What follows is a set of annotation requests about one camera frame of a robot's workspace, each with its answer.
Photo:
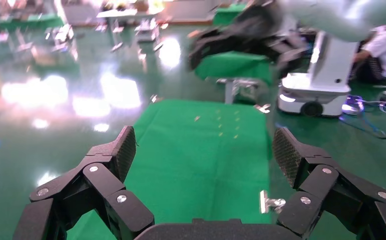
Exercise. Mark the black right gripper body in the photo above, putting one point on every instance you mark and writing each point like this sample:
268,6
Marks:
262,26

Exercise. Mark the green table cloth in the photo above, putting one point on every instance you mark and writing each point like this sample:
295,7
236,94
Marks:
30,21
232,66
196,159
226,15

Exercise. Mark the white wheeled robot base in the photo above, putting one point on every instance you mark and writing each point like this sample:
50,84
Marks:
328,66

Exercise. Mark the white cluttered table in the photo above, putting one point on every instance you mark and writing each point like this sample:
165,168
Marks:
123,14

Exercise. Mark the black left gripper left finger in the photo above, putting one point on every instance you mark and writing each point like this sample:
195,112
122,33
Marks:
103,180

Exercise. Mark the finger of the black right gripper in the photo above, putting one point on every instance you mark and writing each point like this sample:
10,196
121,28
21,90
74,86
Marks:
289,53
216,43

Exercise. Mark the seated person white shirt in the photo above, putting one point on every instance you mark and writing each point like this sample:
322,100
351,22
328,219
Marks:
381,49

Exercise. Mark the grey table leg frame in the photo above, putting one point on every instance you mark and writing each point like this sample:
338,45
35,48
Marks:
232,89

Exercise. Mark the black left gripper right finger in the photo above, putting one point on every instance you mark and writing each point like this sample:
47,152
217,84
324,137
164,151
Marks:
325,185

